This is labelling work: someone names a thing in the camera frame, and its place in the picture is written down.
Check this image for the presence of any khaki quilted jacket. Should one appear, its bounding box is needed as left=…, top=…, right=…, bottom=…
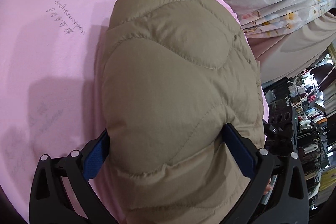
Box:
left=101, top=0, right=264, bottom=223

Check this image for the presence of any person's right hand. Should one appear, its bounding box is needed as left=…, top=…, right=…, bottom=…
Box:
left=264, top=178, right=273, bottom=195

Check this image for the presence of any cluttered shelf of goods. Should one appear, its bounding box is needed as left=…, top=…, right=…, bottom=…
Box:
left=264, top=43, right=335, bottom=223

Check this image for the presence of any beige bed skirt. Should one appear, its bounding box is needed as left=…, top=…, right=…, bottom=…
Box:
left=248, top=9, right=335, bottom=84

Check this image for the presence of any pink bed sheet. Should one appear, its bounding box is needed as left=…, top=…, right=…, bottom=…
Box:
left=0, top=0, right=271, bottom=224

